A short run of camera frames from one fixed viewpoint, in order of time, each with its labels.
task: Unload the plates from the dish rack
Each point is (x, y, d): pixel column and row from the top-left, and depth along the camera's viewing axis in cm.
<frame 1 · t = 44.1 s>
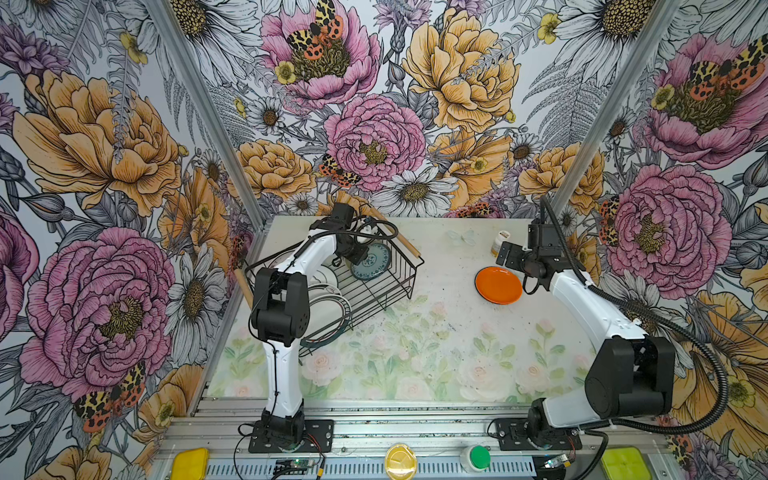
left hand: (359, 260, 98), fingers closed
right hand: (515, 263, 88), fingers open
orange plate: (498, 285, 104), on the table
white pill bottle: (498, 239, 107), point 9 cm above the table

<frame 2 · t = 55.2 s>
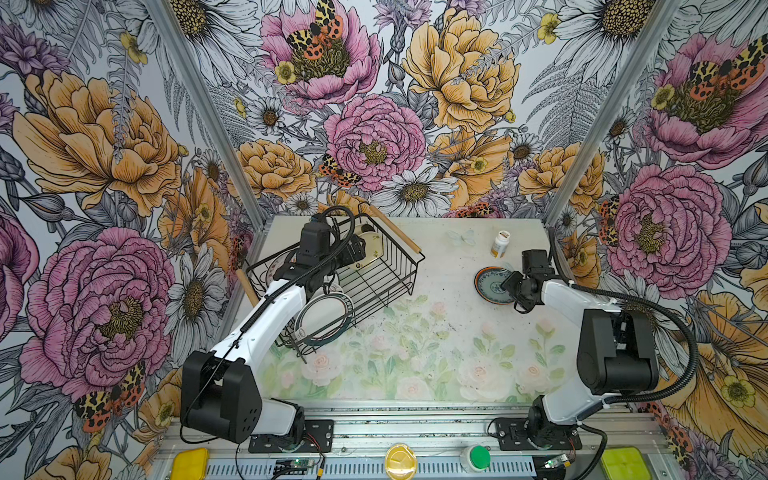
left hand: (352, 255, 84), fingers open
right hand: (509, 296, 95), fingers open
blue floral patterned plate: (488, 283, 104), point 2 cm above the table
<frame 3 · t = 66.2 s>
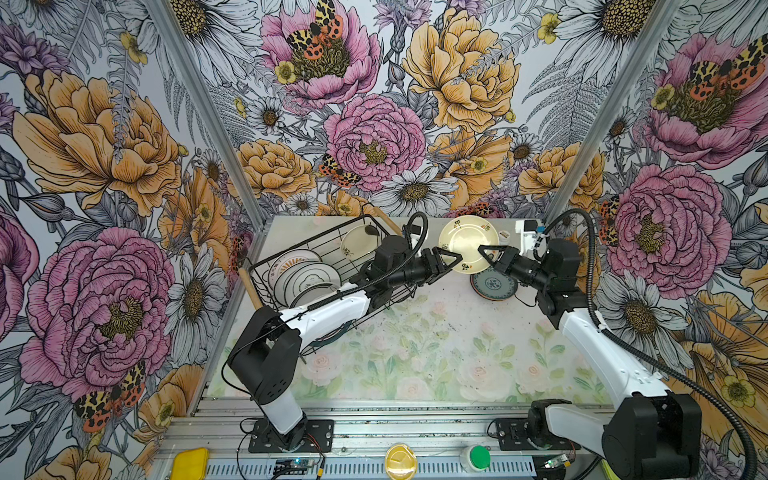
left hand: (459, 269, 75), fingers open
right hand: (479, 257, 77), fingers closed
cream plate front row: (464, 235, 79), point 30 cm above the table
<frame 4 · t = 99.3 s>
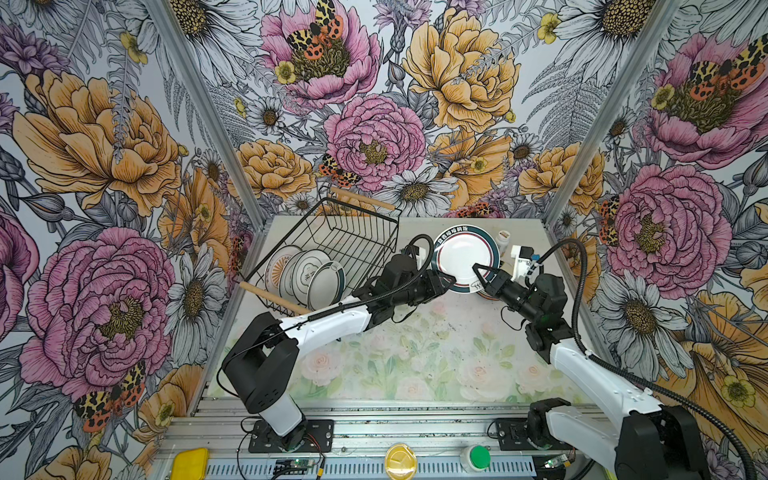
left hand: (452, 290, 78), fingers open
right hand: (472, 274, 78), fingers closed
grey rimmed back plate: (459, 247, 83), point 26 cm above the table
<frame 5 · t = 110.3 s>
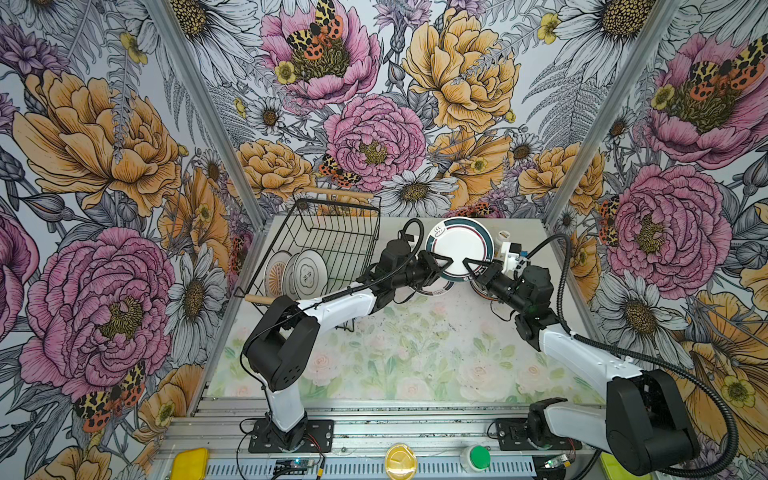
left hand: (453, 269, 81), fingers open
right hand: (462, 269, 80), fingers closed
dark rimmed back plate: (460, 238, 84), point 26 cm above the table
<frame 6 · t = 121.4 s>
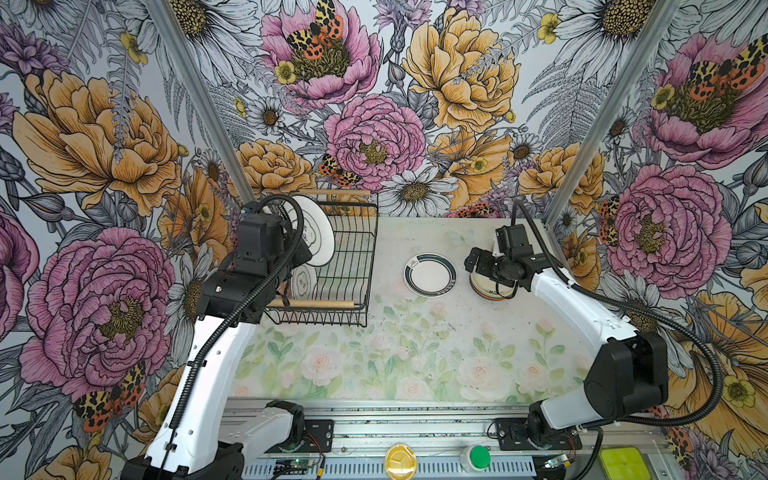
left hand: (298, 252, 67), fingers closed
right hand: (478, 274, 87), fingers open
dark rimmed back plate: (430, 275, 109), on the table
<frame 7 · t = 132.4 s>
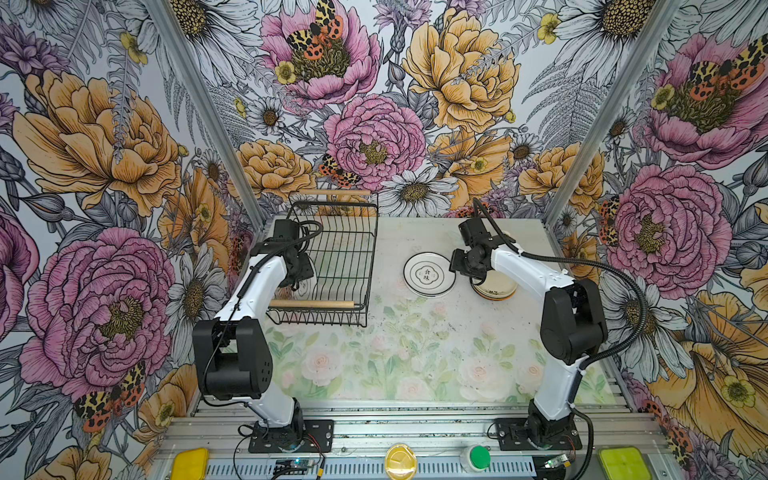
left hand: (298, 282, 88), fingers open
right hand: (460, 275, 95), fingers open
large white back plate: (428, 275, 107), on the table
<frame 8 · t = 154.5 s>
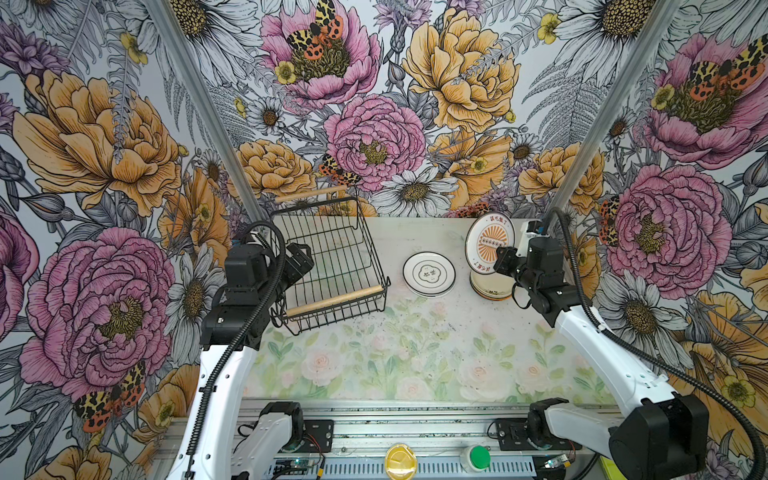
left hand: (299, 268, 71), fingers open
right hand: (496, 257, 81), fingers closed
